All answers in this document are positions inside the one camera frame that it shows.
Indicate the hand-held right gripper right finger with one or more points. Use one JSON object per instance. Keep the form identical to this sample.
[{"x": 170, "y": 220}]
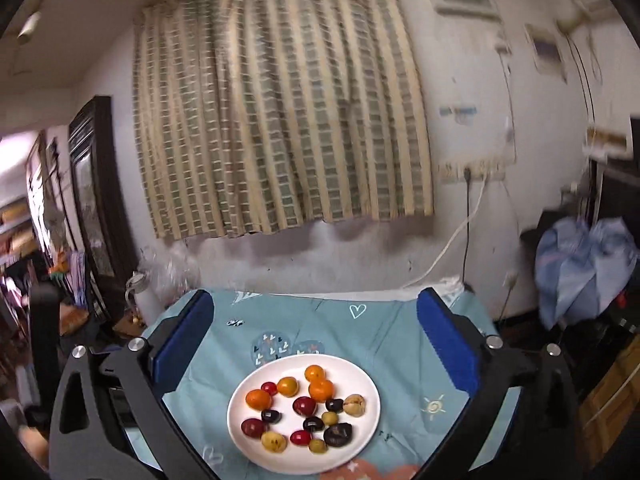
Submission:
[{"x": 447, "y": 340}]

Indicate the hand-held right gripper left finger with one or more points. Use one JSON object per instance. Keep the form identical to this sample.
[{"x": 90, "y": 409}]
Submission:
[{"x": 182, "y": 340}]

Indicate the orange kumquat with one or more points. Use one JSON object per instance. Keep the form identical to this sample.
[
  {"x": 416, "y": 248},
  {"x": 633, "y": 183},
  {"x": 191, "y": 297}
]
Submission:
[{"x": 258, "y": 399}]

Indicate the small red cherry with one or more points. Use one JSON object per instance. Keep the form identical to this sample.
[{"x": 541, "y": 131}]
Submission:
[{"x": 269, "y": 387}]

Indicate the brown walnut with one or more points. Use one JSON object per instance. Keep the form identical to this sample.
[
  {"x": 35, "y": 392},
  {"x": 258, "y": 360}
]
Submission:
[{"x": 354, "y": 405}]

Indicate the yellow-orange kumquat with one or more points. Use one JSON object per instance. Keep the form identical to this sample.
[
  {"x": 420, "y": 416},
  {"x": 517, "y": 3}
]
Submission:
[{"x": 287, "y": 386}]

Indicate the white oval plate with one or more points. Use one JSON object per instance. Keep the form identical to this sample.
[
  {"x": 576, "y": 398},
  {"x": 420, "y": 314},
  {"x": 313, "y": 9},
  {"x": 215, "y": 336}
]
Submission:
[{"x": 361, "y": 437}]

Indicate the large yellow plum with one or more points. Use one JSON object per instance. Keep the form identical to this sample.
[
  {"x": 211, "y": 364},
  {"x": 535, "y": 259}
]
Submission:
[{"x": 273, "y": 441}]

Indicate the orange tangerine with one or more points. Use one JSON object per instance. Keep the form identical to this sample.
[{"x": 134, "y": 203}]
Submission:
[
  {"x": 315, "y": 373},
  {"x": 321, "y": 391}
]

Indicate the small yellow plum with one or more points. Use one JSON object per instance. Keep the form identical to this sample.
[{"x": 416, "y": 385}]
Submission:
[
  {"x": 317, "y": 445},
  {"x": 329, "y": 417}
]

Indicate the large dark purple plum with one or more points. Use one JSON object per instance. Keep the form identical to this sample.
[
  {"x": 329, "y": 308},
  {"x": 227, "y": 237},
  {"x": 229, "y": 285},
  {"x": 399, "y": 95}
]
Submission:
[{"x": 338, "y": 434}]

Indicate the brown wooden box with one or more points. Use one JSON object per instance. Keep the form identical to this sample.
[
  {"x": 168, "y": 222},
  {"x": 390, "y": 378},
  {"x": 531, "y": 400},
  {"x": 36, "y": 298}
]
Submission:
[{"x": 75, "y": 317}]

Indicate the blue printed tablecloth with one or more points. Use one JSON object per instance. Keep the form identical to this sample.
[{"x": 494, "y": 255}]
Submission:
[{"x": 390, "y": 340}]

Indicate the clear plastic bag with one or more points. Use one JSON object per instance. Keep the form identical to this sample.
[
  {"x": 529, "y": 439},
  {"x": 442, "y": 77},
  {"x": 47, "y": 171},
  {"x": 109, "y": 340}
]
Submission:
[{"x": 172, "y": 270}]

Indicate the purple cloth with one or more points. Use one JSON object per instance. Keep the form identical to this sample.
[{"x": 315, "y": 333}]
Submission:
[{"x": 77, "y": 272}]

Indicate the red plum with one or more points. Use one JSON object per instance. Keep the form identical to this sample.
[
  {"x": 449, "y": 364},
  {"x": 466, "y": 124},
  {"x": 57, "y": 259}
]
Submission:
[
  {"x": 252, "y": 427},
  {"x": 303, "y": 405},
  {"x": 300, "y": 437}
]

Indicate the light blue cloth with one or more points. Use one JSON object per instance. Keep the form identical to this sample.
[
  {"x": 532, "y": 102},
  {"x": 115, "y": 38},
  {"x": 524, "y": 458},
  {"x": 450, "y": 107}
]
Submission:
[{"x": 585, "y": 265}]

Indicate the dark wooden framed cabinet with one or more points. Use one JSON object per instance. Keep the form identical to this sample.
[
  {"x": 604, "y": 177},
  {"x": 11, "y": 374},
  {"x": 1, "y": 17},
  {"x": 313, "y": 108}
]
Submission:
[{"x": 100, "y": 185}]

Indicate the checked beige curtain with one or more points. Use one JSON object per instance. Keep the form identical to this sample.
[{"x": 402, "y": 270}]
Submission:
[{"x": 275, "y": 110}]

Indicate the wall power strip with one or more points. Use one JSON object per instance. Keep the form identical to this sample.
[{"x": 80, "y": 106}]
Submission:
[{"x": 475, "y": 169}]

